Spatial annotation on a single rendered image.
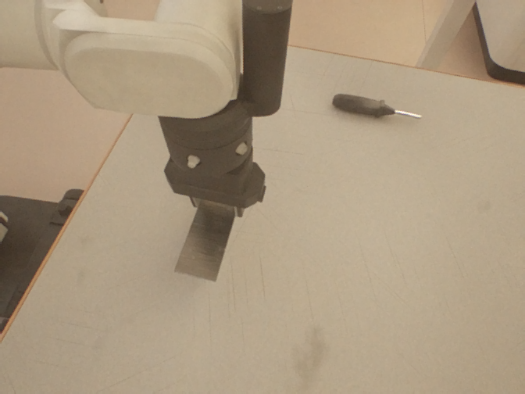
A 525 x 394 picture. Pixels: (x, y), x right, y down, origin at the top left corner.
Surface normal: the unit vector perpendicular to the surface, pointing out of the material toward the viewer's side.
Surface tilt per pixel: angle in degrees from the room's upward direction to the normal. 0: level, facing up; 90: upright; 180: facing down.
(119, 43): 45
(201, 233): 0
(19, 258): 0
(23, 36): 70
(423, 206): 0
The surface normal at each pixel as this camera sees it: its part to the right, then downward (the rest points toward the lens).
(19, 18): 0.01, 0.33
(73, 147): 0.02, -0.53
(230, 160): 0.54, 0.72
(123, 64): -0.05, 0.85
